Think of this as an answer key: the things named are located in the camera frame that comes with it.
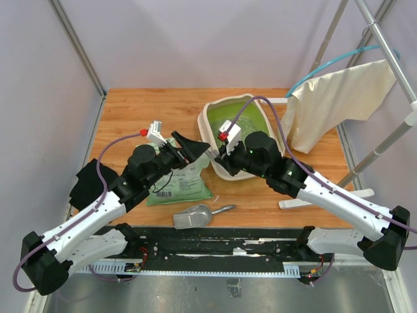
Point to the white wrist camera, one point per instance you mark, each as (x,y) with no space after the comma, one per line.
(154,134)
(232,133)

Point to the metal litter scoop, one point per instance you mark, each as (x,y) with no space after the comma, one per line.
(197,216)

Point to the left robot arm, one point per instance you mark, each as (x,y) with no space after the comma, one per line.
(47,261)

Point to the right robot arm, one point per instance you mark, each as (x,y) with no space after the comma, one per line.
(378,234)

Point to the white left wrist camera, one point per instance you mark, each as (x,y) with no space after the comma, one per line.
(154,134)

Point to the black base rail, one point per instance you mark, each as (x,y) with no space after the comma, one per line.
(208,251)

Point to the white metal drying rack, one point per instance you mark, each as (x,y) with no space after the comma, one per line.
(363,54)

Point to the green cat litter bag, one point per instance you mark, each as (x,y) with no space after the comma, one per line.
(181,185)

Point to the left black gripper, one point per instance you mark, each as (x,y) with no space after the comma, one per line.
(189,151)

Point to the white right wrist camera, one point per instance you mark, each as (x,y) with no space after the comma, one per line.
(232,133)

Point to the white plastic bag clip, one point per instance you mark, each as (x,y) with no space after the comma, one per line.
(212,154)

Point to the cream fabric bag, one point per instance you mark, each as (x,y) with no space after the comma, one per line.
(322,103)

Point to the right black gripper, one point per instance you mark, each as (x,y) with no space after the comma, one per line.
(226,160)

